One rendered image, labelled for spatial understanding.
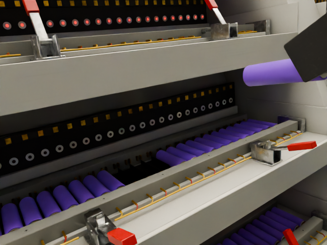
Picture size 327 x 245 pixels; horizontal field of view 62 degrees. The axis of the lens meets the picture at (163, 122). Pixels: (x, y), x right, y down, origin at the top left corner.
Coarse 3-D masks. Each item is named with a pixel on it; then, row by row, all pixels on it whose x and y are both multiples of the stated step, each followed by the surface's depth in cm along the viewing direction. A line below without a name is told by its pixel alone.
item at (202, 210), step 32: (160, 128) 50; (320, 128) 49; (64, 160) 41; (288, 160) 41; (320, 160) 46; (192, 192) 35; (224, 192) 34; (256, 192) 37; (128, 224) 30; (160, 224) 29; (192, 224) 31; (224, 224) 34
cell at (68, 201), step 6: (60, 186) 36; (54, 192) 36; (60, 192) 35; (66, 192) 34; (60, 198) 34; (66, 198) 33; (72, 198) 33; (60, 204) 33; (66, 204) 32; (72, 204) 32; (78, 204) 32
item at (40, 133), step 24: (192, 96) 53; (216, 96) 57; (72, 120) 41; (96, 120) 43; (120, 120) 46; (144, 120) 48; (168, 120) 51; (0, 144) 36; (24, 144) 38; (48, 144) 40; (96, 144) 44; (0, 168) 37; (24, 168) 38
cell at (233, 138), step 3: (213, 132) 51; (216, 132) 51; (219, 132) 51; (213, 135) 51; (216, 135) 50; (219, 135) 50; (222, 135) 49; (225, 135) 49; (228, 135) 48; (222, 138) 49; (225, 138) 48; (228, 138) 48; (231, 138) 47; (234, 138) 47; (237, 138) 47; (240, 138) 47; (234, 141) 47
